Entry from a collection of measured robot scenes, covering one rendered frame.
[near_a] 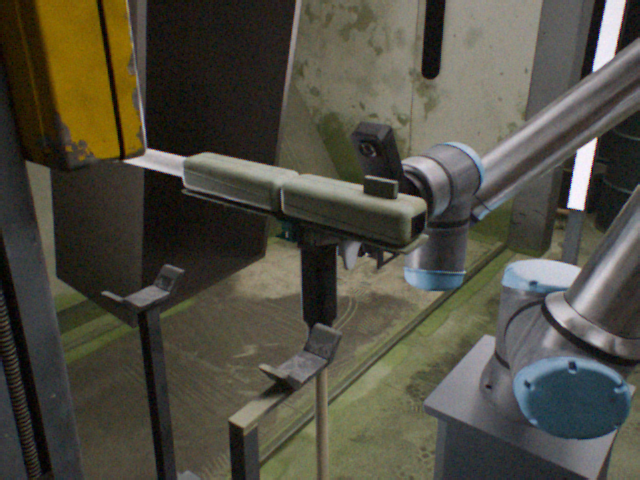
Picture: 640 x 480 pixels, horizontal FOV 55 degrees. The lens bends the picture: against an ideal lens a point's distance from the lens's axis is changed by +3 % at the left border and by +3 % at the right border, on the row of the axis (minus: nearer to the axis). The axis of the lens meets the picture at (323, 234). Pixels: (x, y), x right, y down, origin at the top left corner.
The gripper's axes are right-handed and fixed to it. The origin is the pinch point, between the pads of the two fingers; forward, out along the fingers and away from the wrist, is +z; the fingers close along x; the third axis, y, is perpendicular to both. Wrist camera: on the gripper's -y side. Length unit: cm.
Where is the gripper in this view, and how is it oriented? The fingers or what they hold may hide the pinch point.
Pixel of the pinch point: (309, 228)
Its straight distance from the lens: 62.9
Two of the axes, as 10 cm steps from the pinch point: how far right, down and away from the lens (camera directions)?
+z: -6.0, 3.1, -7.4
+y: 0.0, 9.2, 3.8
